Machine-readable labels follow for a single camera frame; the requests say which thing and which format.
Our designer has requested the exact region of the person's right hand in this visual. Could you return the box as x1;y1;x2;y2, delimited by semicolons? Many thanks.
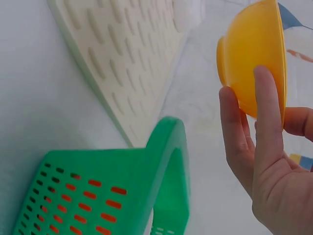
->
219;65;313;235

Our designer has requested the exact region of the green slotted plastic basket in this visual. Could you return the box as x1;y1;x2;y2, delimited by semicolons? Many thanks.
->
13;116;191;235

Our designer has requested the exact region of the orange plastic item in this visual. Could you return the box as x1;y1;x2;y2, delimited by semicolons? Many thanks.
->
40;173;128;235

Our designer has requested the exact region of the yellow plastic bowl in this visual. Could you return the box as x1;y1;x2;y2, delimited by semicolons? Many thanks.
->
216;0;287;130

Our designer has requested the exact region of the white ridged draining mat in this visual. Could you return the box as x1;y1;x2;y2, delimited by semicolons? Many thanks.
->
46;0;196;148

